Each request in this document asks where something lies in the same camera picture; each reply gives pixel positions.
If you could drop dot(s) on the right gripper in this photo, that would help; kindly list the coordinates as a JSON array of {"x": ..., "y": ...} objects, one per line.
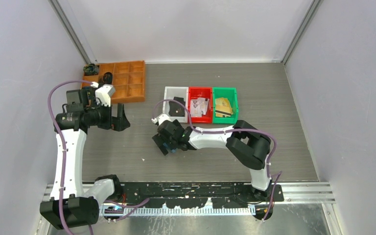
[{"x": 159, "y": 141}]

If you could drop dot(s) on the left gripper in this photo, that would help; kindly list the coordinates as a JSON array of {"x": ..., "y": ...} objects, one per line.
[{"x": 118, "y": 123}]

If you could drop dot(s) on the blue leather card holder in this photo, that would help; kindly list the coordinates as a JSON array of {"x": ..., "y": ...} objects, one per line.
[{"x": 168, "y": 148}]

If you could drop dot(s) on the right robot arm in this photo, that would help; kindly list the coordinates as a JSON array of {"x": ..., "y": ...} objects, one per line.
[{"x": 252, "y": 147}]

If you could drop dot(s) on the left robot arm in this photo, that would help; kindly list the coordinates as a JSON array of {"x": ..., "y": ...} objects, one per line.
[{"x": 70, "y": 205}]

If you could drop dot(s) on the white cards in red bin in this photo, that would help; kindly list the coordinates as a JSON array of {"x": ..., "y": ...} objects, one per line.
[{"x": 199, "y": 107}]

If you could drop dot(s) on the gold cards in green bin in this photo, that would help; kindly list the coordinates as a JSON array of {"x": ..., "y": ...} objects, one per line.
[{"x": 223, "y": 108}]

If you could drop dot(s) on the white plastic bin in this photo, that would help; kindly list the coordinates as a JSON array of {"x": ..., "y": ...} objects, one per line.
[{"x": 169, "y": 94}]

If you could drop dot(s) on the orange compartment tray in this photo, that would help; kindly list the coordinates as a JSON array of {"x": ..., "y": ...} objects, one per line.
[{"x": 128, "y": 79}]

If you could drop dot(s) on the green plastic bin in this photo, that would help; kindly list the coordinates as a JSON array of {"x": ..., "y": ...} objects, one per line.
[{"x": 231, "y": 94}]

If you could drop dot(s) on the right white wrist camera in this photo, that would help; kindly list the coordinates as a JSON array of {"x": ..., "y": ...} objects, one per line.
[{"x": 161, "y": 119}]

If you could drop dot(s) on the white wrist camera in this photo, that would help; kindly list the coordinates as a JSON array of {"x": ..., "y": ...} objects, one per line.
[
  {"x": 103, "y": 94},
  {"x": 161, "y": 119}
]

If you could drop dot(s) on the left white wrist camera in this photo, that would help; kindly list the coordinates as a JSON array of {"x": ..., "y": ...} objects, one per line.
[{"x": 103, "y": 94}]

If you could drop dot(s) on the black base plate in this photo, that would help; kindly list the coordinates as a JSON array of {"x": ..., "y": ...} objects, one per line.
[{"x": 188, "y": 195}]

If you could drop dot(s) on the aluminium rail frame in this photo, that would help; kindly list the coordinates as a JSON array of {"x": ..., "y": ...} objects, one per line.
[{"x": 295, "y": 193}]

